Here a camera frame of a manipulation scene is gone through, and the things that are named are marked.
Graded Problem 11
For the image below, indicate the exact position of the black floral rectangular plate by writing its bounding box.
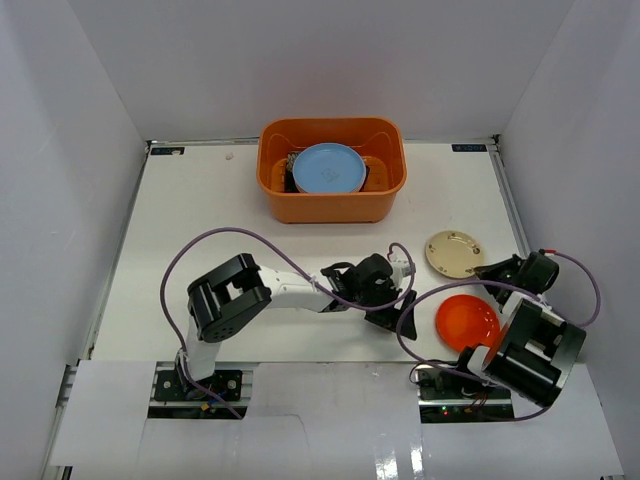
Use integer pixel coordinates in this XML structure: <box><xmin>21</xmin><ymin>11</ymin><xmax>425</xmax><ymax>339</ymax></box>
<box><xmin>284</xmin><ymin>151</ymin><xmax>299</xmax><ymax>193</ymax></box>

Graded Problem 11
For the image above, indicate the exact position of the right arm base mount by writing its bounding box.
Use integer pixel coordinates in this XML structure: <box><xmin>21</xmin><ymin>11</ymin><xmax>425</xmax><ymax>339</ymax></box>
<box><xmin>409</xmin><ymin>364</ymin><xmax>515</xmax><ymax>424</ymax></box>

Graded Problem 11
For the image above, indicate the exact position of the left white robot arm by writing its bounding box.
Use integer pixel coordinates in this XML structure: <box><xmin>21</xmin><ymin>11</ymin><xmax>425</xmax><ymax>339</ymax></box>
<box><xmin>175</xmin><ymin>253</ymin><xmax>417</xmax><ymax>399</ymax></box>

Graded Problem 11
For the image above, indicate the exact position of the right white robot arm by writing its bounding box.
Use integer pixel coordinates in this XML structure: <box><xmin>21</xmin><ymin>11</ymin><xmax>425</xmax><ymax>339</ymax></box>
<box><xmin>451</xmin><ymin>250</ymin><xmax>586</xmax><ymax>408</ymax></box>

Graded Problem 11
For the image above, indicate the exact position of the orange round plate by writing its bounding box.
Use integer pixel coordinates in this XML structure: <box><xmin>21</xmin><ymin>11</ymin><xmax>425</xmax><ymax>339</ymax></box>
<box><xmin>435</xmin><ymin>294</ymin><xmax>501</xmax><ymax>353</ymax></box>

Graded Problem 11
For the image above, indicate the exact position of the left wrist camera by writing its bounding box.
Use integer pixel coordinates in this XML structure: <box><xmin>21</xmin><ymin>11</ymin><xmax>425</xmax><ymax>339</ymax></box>
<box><xmin>387</xmin><ymin>252</ymin><xmax>415</xmax><ymax>279</ymax></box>

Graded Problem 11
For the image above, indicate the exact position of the orange plastic bin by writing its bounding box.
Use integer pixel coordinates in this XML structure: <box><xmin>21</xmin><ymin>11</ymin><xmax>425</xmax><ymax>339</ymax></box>
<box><xmin>256</xmin><ymin>117</ymin><xmax>407</xmax><ymax>224</ymax></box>

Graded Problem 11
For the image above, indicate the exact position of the purple cable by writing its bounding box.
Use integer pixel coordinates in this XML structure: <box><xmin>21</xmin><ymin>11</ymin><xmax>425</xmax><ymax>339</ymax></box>
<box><xmin>393</xmin><ymin>252</ymin><xmax>602</xmax><ymax>424</ymax></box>
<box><xmin>159</xmin><ymin>227</ymin><xmax>416</xmax><ymax>419</ymax></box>

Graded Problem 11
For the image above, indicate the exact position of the blue round plate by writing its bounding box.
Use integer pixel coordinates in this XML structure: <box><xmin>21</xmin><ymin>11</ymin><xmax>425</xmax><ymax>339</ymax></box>
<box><xmin>292</xmin><ymin>143</ymin><xmax>367</xmax><ymax>194</ymax></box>

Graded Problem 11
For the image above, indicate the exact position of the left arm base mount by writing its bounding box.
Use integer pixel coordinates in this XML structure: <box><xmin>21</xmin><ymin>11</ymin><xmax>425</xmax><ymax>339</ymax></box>
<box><xmin>152</xmin><ymin>367</ymin><xmax>244</xmax><ymax>419</ymax></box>

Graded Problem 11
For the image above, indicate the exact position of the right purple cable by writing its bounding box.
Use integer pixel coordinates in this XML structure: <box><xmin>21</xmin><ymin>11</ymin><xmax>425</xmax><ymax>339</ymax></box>
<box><xmin>393</xmin><ymin>252</ymin><xmax>602</xmax><ymax>424</ymax></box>

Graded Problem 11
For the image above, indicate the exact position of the small cream patterned plate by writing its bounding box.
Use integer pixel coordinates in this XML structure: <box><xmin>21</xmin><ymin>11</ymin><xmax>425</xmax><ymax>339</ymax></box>
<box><xmin>425</xmin><ymin>230</ymin><xmax>485</xmax><ymax>279</ymax></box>

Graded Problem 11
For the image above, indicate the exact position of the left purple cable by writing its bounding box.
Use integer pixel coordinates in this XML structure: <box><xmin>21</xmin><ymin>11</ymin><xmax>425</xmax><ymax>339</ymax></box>
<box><xmin>159</xmin><ymin>227</ymin><xmax>416</xmax><ymax>419</ymax></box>

